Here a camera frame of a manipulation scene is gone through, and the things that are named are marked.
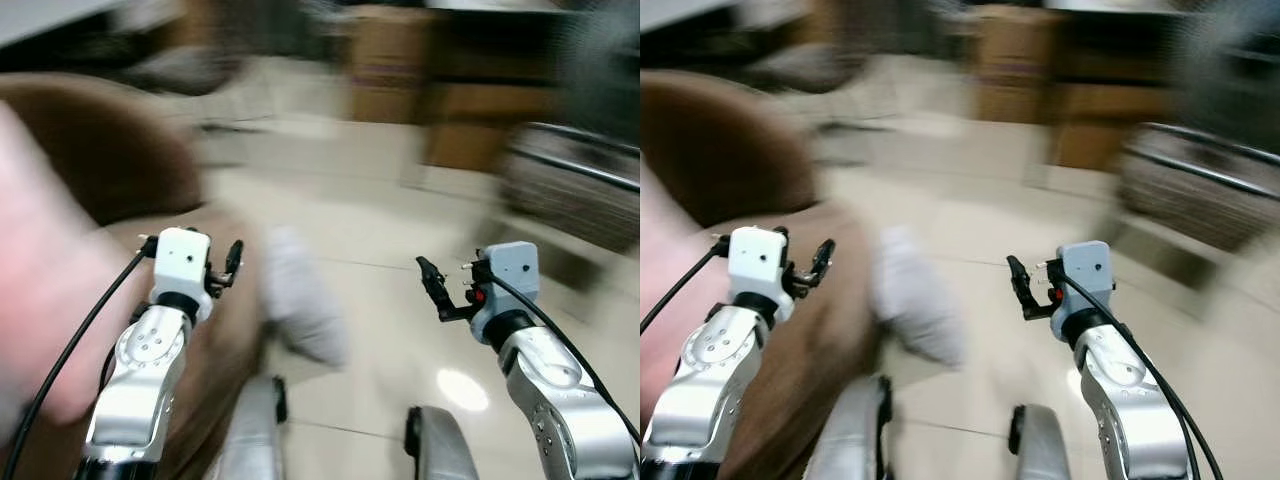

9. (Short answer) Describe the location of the grey fabric chair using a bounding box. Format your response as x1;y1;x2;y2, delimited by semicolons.
748;42;867;94
128;45;243;97

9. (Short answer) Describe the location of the grey pillow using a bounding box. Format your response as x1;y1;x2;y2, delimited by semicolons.
262;228;349;367
870;227;967;367

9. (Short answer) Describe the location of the striped chair with metal rail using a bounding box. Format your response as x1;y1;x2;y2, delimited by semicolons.
1113;122;1280;253
498;122;641;253

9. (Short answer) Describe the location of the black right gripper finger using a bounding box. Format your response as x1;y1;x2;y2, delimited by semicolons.
417;256;452;320
1006;255;1037;319

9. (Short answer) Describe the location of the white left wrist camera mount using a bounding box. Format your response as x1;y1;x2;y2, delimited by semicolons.
727;226;793;323
150;228;213;323

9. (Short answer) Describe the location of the silver left robot leg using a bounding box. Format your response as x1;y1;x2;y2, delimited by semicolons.
808;375;894;480
213;375;291;480

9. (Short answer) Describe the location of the silver robot leg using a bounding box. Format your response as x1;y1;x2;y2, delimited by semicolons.
1007;403;1074;480
808;375;894;480
213;375;291;480
404;405;481;480

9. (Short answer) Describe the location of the brown round sofa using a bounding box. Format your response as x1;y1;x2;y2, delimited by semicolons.
640;70;888;480
0;72;273;480

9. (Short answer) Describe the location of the dark grey chair back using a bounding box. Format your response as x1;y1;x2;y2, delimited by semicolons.
558;0;641;151
1173;0;1280;151

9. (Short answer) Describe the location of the pink pillow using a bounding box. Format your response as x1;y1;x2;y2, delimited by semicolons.
640;165;733;431
0;100;153;431

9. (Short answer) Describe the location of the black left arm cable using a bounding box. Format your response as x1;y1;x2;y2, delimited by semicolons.
0;240;161;480
640;238;731;336

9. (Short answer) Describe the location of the brown wooden cabinet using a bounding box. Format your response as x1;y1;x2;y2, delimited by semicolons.
973;5;1173;173
348;5;563;173

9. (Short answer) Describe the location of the silver right robot leg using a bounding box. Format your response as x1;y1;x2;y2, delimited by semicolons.
404;405;481;480
1007;403;1074;480

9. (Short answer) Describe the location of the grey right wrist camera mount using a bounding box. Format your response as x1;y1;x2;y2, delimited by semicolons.
1050;240;1114;341
470;242;541;343

